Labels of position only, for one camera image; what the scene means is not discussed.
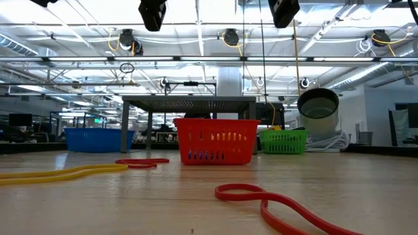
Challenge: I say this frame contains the green plastic basket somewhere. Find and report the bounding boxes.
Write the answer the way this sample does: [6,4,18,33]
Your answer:
[259,129,310,155]

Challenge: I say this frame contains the blue plastic basket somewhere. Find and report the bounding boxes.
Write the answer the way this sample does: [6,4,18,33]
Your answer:
[63,127,136,154]

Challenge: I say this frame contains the black ceiling cable reel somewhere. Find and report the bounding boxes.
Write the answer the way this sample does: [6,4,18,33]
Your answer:
[370,29,393,48]
[221,28,241,47]
[118,28,144,56]

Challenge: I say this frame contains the red plastic basket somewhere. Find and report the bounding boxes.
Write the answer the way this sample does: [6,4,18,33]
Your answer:
[172,117,261,166]

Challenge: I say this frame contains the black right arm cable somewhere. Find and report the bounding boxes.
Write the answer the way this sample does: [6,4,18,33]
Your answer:
[406,0,418,26]

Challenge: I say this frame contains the long red rubber band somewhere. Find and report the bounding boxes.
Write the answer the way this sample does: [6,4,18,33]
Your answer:
[214,183,365,235]

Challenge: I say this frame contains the white coiled cable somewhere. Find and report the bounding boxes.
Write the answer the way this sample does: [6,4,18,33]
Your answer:
[305,129,351,153]

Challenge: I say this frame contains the yellow hanging cable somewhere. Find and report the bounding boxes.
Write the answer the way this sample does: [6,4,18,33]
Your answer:
[291,19,300,97]

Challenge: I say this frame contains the grey waste bin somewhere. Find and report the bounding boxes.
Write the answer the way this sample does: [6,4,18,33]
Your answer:
[358,131,374,146]

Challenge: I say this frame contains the grey perforated metal shelf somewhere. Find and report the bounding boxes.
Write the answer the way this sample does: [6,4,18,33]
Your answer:
[121,95,257,154]

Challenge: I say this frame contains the yellow rubber band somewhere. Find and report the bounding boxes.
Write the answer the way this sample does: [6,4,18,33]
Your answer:
[0,163,129,187]

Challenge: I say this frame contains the silver ventilation duct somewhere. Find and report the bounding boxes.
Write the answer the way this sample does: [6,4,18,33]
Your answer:
[0,32,58,68]
[326,48,418,92]

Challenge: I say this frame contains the overhead light bar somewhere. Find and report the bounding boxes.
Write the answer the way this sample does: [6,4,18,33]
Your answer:
[0,55,418,63]

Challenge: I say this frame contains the black camera gantry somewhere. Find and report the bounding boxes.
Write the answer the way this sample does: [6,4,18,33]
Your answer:
[165,81,218,98]

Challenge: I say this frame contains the black hanging cable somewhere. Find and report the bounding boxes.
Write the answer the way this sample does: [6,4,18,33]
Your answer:
[259,0,267,105]

